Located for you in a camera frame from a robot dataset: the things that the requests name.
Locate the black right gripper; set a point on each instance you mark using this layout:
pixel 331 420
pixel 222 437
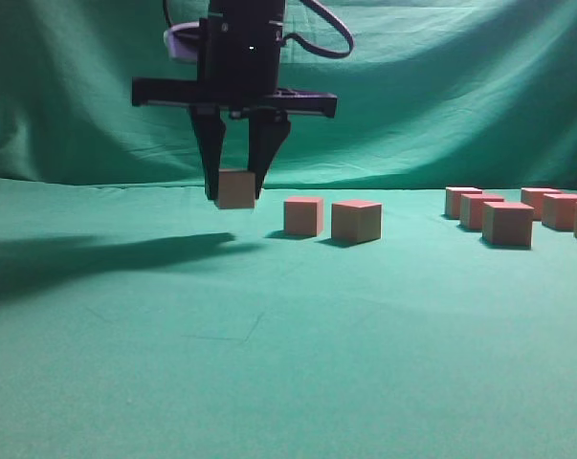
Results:
pixel 237 71

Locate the pink cube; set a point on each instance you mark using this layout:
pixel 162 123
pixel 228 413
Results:
pixel 356 221
pixel 303 216

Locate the green cloth backdrop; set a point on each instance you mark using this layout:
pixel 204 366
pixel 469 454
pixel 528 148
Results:
pixel 139 321

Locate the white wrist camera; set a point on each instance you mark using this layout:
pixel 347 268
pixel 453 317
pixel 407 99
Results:
pixel 182 42

